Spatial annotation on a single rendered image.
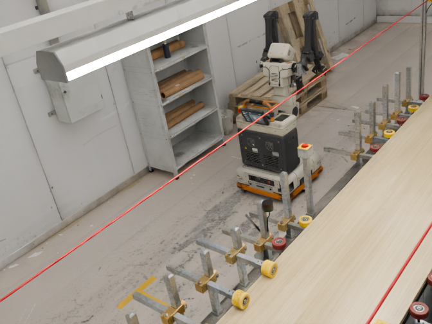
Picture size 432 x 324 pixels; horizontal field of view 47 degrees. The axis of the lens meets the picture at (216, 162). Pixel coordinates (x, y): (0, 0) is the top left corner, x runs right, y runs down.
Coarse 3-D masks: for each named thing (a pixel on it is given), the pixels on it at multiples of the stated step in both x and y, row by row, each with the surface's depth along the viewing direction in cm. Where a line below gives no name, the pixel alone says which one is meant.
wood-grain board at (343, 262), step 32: (416, 128) 374; (384, 160) 341; (416, 160) 334; (352, 192) 313; (384, 192) 307; (416, 192) 302; (320, 224) 289; (352, 224) 284; (384, 224) 280; (416, 224) 275; (288, 256) 269; (320, 256) 264; (352, 256) 260; (384, 256) 256; (416, 256) 253; (256, 288) 251; (288, 288) 248; (320, 288) 244; (352, 288) 241; (384, 288) 237; (416, 288) 234; (224, 320) 236; (256, 320) 232; (288, 320) 229; (320, 320) 226; (352, 320) 223; (384, 320) 220
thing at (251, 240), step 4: (224, 228) 308; (228, 228) 307; (224, 232) 307; (228, 232) 304; (240, 236) 298; (244, 236) 298; (248, 236) 297; (244, 240) 298; (248, 240) 295; (252, 240) 293; (264, 244) 288; (268, 244) 287; (268, 248) 287; (272, 248) 285; (276, 252) 284; (280, 252) 282
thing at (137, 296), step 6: (132, 294) 253; (138, 294) 252; (138, 300) 251; (144, 300) 248; (150, 300) 247; (150, 306) 245; (156, 306) 243; (162, 306) 242; (162, 312) 241; (174, 318) 235; (180, 318) 233; (186, 318) 232
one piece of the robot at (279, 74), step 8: (264, 64) 465; (272, 64) 460; (280, 64) 454; (288, 64) 452; (264, 72) 468; (272, 72) 463; (280, 72) 456; (288, 72) 454; (272, 80) 466; (280, 80) 460; (288, 80) 467; (280, 88) 470; (288, 88) 472; (272, 96) 482; (280, 96) 476; (288, 96) 470; (288, 104) 473; (296, 104) 481; (288, 112) 477; (296, 112) 483
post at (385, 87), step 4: (384, 84) 391; (384, 88) 391; (384, 92) 393; (384, 96) 394; (384, 100) 396; (384, 104) 397; (384, 108) 399; (384, 112) 401; (384, 116) 402; (384, 120) 404
